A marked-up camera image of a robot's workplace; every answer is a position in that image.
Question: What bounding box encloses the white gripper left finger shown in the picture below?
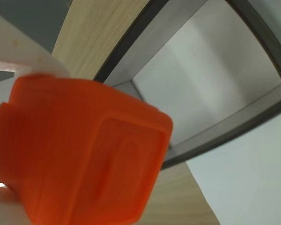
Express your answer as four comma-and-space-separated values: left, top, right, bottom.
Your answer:
0, 186, 33, 225

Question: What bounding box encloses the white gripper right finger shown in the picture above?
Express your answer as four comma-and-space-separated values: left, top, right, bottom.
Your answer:
0, 8, 70, 78

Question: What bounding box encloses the orange cube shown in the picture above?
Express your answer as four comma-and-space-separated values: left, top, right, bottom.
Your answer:
0, 74, 174, 225

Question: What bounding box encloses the dark box with white inside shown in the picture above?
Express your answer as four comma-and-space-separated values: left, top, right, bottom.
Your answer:
92, 0, 281, 171

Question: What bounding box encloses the white paper sheet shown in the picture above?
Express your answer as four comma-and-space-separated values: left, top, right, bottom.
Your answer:
185, 109, 281, 225

